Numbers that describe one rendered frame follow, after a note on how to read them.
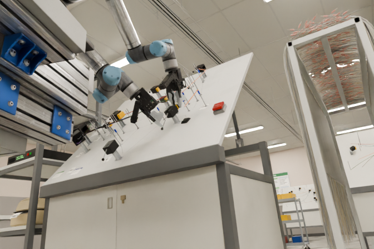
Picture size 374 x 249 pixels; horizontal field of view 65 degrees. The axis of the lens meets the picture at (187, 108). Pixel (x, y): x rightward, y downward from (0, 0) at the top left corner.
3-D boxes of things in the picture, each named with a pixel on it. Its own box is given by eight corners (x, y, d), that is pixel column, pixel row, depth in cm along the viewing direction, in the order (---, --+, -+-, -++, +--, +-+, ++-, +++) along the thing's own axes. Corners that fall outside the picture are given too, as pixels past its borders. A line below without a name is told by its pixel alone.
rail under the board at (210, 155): (219, 160, 111) (217, 144, 114) (38, 198, 169) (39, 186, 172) (226, 162, 116) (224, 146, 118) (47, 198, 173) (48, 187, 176)
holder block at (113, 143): (106, 171, 144) (94, 156, 141) (118, 155, 154) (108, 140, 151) (113, 169, 142) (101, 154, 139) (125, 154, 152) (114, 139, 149)
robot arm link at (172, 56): (154, 41, 153) (161, 43, 161) (159, 61, 153) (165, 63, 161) (168, 37, 150) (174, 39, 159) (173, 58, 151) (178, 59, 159)
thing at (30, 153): (35, 157, 185) (37, 147, 187) (5, 167, 202) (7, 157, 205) (79, 164, 211) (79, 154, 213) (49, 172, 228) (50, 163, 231)
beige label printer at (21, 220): (30, 225, 172) (34, 190, 179) (8, 228, 181) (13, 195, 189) (72, 224, 197) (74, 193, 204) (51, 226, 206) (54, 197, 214)
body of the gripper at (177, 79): (187, 88, 158) (182, 66, 158) (176, 90, 152) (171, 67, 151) (177, 90, 163) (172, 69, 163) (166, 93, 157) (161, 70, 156)
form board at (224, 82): (43, 188, 173) (41, 185, 173) (126, 103, 255) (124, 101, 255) (220, 147, 116) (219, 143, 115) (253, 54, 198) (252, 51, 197)
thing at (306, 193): (329, 239, 838) (315, 180, 901) (287, 242, 893) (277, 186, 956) (332, 238, 896) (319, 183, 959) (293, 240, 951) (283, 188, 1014)
